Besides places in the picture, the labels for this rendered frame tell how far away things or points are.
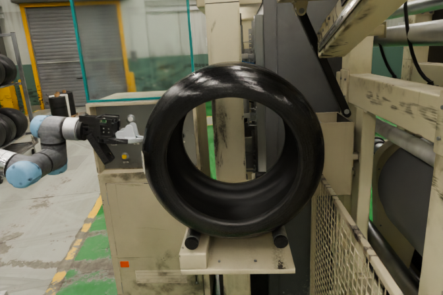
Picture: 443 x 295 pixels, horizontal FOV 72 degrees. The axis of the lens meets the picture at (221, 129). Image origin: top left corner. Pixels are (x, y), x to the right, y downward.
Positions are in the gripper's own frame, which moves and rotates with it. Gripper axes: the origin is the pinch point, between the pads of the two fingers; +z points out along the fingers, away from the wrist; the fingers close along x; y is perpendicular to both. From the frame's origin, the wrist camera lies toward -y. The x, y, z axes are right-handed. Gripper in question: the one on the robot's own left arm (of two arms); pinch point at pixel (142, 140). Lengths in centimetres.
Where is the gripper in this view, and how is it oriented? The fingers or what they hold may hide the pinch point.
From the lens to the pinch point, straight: 103.4
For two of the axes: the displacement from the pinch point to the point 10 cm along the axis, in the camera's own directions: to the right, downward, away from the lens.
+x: 0.5, -2.5, 9.7
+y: 0.7, -9.6, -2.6
